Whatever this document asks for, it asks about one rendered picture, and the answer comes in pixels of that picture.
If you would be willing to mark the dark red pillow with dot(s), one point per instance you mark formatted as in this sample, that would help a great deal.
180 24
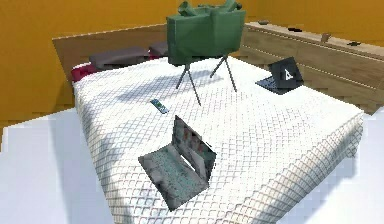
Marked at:
81 71

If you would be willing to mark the wooden chest of drawers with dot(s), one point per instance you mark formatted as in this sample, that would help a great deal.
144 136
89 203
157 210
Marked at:
333 63

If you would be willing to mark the small black flat object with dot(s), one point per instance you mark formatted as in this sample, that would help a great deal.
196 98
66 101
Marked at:
295 29
353 43

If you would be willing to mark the bed with white quilt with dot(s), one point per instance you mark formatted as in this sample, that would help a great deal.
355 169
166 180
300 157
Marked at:
266 140

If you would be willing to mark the small brown box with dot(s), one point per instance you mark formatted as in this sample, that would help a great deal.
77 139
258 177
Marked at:
325 37

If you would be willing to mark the small grey pillow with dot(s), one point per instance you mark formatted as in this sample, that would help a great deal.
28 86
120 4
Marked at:
159 48

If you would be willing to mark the black laptop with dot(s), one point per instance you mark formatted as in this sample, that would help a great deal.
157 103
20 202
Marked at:
283 78

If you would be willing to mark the blue-green remote control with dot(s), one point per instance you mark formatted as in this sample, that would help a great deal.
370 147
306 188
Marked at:
159 106

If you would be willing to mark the small grey flat object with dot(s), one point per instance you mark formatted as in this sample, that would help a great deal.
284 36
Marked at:
263 22

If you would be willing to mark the large grey pillow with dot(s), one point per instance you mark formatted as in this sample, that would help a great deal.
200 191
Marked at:
116 57

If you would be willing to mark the grey laptop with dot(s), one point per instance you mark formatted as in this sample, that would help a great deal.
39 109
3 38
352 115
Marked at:
173 176

